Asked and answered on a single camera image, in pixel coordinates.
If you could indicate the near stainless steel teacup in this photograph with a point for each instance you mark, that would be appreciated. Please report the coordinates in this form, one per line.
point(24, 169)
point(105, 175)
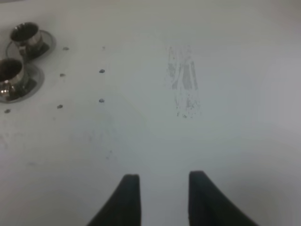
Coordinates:
point(12, 78)

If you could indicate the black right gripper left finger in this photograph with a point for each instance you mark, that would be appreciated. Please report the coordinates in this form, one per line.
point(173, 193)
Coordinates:
point(123, 207)

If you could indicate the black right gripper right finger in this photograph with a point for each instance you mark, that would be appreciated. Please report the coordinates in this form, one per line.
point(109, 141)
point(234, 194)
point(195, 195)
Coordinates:
point(208, 206)

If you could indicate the stainless steel saucer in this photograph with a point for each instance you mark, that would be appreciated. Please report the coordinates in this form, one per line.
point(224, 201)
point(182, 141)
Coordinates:
point(33, 82)
point(47, 48)

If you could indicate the stainless steel teacup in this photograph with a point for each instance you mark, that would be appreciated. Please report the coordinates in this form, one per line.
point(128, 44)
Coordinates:
point(27, 38)
point(12, 78)

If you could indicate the far stainless steel saucer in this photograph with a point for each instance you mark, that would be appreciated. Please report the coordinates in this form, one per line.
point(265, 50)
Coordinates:
point(47, 48)

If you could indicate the far stainless steel teacup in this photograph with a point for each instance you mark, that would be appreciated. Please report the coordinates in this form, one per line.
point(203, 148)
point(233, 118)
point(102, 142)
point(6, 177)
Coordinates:
point(27, 38)

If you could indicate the near stainless steel saucer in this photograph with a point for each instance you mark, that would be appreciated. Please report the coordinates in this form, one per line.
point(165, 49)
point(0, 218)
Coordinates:
point(33, 82)

